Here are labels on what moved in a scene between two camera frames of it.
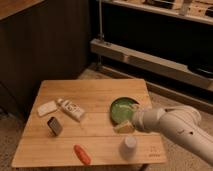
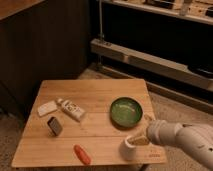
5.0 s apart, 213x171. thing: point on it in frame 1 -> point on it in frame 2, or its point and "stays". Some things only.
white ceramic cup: (127, 148) stays
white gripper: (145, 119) -> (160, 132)
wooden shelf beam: (152, 63) stays
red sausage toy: (81, 153) stays
